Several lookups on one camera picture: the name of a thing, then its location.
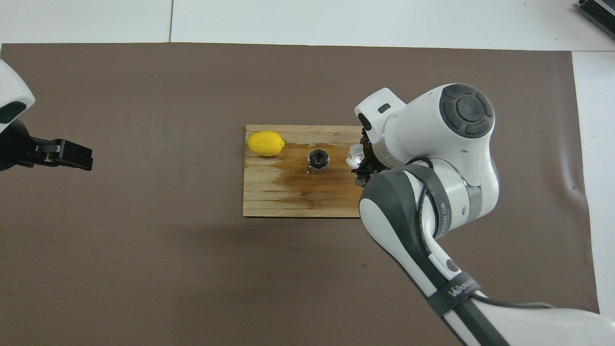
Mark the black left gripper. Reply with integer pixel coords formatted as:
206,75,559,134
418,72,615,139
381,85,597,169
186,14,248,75
0,120,93,171

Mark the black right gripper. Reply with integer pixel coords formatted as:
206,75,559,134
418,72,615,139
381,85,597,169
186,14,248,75
355,139,387,188

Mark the small clear plastic cup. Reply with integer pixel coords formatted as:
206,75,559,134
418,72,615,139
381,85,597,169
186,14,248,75
347,143,367,168

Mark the steel double jigger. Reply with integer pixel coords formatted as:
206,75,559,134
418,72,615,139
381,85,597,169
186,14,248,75
307,149,330,172

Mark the yellow lemon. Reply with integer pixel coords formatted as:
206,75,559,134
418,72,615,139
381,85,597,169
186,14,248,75
246,131,285,157

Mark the brown paper table mat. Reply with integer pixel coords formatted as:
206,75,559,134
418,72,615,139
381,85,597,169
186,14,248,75
0,42,603,346

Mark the grey ribbed device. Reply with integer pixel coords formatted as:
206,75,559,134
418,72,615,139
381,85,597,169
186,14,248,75
577,0,615,34

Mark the wooden cutting board, metal handle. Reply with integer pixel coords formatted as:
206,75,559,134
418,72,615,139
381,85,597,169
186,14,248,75
243,125,373,219

